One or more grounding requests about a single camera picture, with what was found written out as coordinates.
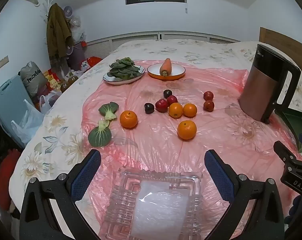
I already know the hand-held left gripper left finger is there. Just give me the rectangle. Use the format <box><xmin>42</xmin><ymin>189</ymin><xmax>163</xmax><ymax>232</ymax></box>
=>
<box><xmin>19</xmin><ymin>149</ymin><xmax>102</xmax><ymax>240</ymax></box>

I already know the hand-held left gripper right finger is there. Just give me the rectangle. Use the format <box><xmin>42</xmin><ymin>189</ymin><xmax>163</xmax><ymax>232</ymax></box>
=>
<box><xmin>204</xmin><ymin>149</ymin><xmax>285</xmax><ymax>240</ymax></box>

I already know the green box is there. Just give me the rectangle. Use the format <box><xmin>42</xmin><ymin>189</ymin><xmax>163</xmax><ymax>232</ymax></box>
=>
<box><xmin>275</xmin><ymin>107</ymin><xmax>302</xmax><ymax>153</ymax></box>

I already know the orange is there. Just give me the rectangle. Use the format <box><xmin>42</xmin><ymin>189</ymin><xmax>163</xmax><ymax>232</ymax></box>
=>
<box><xmin>120</xmin><ymin>110</ymin><xmax>138</xmax><ymax>129</ymax></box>
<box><xmin>168</xmin><ymin>102</ymin><xmax>183</xmax><ymax>118</ymax></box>
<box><xmin>183</xmin><ymin>103</ymin><xmax>198</xmax><ymax>118</ymax></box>
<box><xmin>177</xmin><ymin>120</ymin><xmax>197</xmax><ymax>141</ymax></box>

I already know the person's right hand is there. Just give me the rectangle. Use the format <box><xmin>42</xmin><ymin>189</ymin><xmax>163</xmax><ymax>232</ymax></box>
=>
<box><xmin>284</xmin><ymin>195</ymin><xmax>302</xmax><ymax>230</ymax></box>

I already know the pink plastic sheet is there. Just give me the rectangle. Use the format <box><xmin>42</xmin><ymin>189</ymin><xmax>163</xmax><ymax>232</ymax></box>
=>
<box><xmin>81</xmin><ymin>59</ymin><xmax>302</xmax><ymax>240</ymax></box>

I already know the clear plastic tray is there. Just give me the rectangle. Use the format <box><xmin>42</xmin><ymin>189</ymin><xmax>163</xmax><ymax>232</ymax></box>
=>
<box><xmin>104</xmin><ymin>167</ymin><xmax>204</xmax><ymax>240</ymax></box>

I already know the copper and black kettle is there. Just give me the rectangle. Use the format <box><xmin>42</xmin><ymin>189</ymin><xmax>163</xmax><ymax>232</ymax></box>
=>
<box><xmin>238</xmin><ymin>44</ymin><xmax>302</xmax><ymax>125</ymax></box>

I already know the white plastic bag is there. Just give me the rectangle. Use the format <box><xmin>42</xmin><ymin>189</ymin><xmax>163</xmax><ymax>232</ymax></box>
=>
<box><xmin>11</xmin><ymin>99</ymin><xmax>45</xmax><ymax>145</ymax></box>

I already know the red cloth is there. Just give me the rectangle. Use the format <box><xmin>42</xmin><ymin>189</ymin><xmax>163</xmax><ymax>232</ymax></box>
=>
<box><xmin>0</xmin><ymin>149</ymin><xmax>22</xmax><ymax>192</ymax></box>

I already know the white plate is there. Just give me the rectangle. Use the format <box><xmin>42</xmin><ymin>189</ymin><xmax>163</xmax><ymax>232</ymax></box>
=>
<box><xmin>103</xmin><ymin>65</ymin><xmax>146</xmax><ymax>86</ymax></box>

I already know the wooden headboard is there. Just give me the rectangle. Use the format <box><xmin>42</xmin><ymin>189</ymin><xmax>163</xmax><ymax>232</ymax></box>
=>
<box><xmin>259</xmin><ymin>27</ymin><xmax>302</xmax><ymax>64</ymax></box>

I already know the red and yellow box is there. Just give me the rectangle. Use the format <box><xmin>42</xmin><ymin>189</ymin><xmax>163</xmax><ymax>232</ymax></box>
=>
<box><xmin>42</xmin><ymin>69</ymin><xmax>66</xmax><ymax>90</ymax></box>

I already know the blue suitcase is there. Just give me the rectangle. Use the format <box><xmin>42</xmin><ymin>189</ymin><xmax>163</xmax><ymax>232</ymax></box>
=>
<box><xmin>0</xmin><ymin>76</ymin><xmax>36</xmax><ymax>147</ymax></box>

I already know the grey bag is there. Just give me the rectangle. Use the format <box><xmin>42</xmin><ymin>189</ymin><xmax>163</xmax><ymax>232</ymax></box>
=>
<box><xmin>20</xmin><ymin>61</ymin><xmax>49</xmax><ymax>98</ymax></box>

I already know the pile of bok choy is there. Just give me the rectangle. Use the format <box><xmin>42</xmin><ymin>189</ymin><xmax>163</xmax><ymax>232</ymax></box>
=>
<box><xmin>107</xmin><ymin>57</ymin><xmax>143</xmax><ymax>81</ymax></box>

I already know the red plastic bag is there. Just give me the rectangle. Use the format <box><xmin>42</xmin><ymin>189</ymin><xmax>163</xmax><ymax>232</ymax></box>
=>
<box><xmin>87</xmin><ymin>57</ymin><xmax>103</xmax><ymax>67</ymax></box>

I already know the orange rimmed plate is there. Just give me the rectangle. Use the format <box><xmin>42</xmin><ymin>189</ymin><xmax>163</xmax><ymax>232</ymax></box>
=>
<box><xmin>147</xmin><ymin>63</ymin><xmax>187</xmax><ymax>81</ymax></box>

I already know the purple bin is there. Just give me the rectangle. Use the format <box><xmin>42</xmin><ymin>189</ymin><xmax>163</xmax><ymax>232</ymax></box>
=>
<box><xmin>67</xmin><ymin>42</ymin><xmax>86</xmax><ymax>70</ymax></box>

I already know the carrot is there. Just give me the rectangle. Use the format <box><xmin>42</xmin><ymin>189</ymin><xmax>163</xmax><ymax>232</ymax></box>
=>
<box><xmin>159</xmin><ymin>58</ymin><xmax>172</xmax><ymax>77</ymax></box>

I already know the white slatted cabinet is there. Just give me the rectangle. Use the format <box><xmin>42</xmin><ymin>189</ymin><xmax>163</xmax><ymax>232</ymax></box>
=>
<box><xmin>85</xmin><ymin>31</ymin><xmax>241</xmax><ymax>58</ymax></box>

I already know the brown coat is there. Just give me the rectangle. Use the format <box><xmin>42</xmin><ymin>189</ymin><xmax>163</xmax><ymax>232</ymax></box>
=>
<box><xmin>46</xmin><ymin>3</ymin><xmax>73</xmax><ymax>58</ymax></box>

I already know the clear plastic bag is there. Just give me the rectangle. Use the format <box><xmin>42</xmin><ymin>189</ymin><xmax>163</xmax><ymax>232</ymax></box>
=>
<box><xmin>70</xmin><ymin>15</ymin><xmax>87</xmax><ymax>43</ymax></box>

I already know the white coat rack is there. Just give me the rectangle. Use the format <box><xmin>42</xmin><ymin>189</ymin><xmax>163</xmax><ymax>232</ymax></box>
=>
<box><xmin>42</xmin><ymin>0</ymin><xmax>66</xmax><ymax>80</ymax></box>

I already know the wall switch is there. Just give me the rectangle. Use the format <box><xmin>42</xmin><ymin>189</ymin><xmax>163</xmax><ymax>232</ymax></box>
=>
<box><xmin>0</xmin><ymin>55</ymin><xmax>10</xmax><ymax>73</ymax></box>

